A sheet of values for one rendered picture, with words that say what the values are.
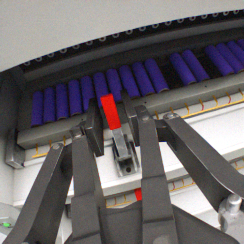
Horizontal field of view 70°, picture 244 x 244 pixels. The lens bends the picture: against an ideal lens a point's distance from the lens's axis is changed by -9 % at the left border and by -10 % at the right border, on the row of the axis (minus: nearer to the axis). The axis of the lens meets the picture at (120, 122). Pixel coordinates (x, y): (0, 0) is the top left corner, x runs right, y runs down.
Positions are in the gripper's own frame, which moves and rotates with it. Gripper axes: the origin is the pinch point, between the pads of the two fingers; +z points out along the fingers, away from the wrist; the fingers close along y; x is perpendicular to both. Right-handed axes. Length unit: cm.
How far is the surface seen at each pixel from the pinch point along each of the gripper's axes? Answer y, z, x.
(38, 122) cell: -10.7, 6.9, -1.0
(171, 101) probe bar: 7.2, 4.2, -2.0
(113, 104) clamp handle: 0.4, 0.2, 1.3
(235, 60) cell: 19.3, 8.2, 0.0
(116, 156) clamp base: -0.8, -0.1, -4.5
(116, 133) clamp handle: -0.1, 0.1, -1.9
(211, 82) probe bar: 13.4, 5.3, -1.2
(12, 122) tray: -15.7, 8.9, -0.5
